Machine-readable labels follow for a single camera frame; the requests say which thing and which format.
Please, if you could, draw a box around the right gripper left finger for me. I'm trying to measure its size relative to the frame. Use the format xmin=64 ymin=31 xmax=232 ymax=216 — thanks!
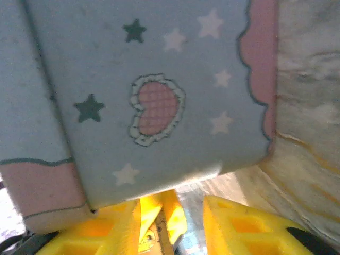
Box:
xmin=39 ymin=189 xmax=187 ymax=255

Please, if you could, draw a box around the pastel cartoon tin box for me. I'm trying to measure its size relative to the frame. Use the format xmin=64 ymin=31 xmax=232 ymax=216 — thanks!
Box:
xmin=0 ymin=0 xmax=280 ymax=235

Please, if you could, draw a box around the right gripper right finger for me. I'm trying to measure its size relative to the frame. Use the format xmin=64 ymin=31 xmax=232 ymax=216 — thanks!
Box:
xmin=202 ymin=195 xmax=315 ymax=255

